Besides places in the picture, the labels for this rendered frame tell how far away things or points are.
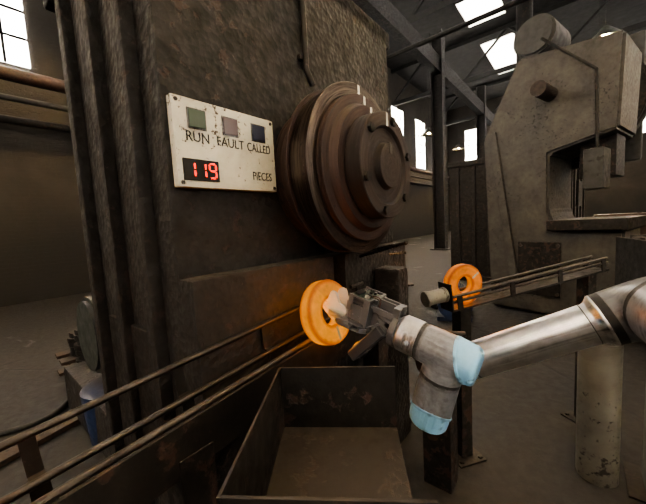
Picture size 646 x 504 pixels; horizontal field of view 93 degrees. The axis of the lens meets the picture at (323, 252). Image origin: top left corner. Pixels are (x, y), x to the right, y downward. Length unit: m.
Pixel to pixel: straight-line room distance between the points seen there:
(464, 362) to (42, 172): 6.58
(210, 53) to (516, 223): 3.12
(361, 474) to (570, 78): 3.37
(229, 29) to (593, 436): 1.68
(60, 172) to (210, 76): 6.05
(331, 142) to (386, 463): 0.65
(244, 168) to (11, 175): 6.03
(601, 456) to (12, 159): 6.99
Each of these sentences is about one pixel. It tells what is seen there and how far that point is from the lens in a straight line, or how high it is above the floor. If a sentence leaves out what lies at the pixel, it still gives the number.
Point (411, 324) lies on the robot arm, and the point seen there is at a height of 0.77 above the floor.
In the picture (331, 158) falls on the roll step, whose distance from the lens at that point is 0.77.
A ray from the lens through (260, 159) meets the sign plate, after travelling 0.82.
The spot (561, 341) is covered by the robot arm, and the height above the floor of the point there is 0.73.
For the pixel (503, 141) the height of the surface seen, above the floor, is 1.66.
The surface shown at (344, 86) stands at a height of 1.33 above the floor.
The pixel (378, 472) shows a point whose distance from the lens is 0.56.
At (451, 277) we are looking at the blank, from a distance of 1.26.
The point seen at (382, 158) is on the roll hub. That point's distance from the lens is 0.84.
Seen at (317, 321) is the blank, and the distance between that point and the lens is 0.72.
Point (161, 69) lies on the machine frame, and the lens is 0.77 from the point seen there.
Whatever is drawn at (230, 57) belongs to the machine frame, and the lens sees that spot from 0.88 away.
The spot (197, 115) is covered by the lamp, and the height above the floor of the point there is 1.21.
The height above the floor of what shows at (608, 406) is 0.30.
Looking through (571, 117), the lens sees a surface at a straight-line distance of 3.47.
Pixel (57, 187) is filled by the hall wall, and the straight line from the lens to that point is 6.74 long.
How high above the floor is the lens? 0.97
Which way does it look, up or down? 5 degrees down
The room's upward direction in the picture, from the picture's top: 3 degrees counter-clockwise
